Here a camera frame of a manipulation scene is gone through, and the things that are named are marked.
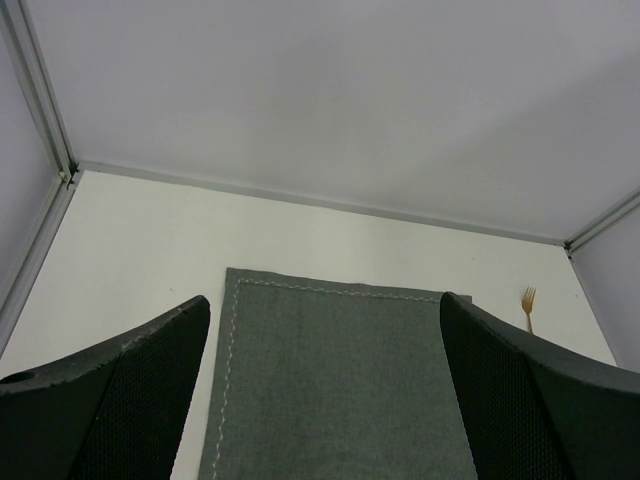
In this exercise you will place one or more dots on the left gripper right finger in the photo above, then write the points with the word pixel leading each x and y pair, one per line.
pixel 533 409

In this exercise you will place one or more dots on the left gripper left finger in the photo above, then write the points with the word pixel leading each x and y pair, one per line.
pixel 115 410

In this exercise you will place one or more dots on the gold fork black handle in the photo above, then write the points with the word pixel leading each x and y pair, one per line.
pixel 527 304

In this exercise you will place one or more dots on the grey cloth napkin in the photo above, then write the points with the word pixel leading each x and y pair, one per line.
pixel 322 380

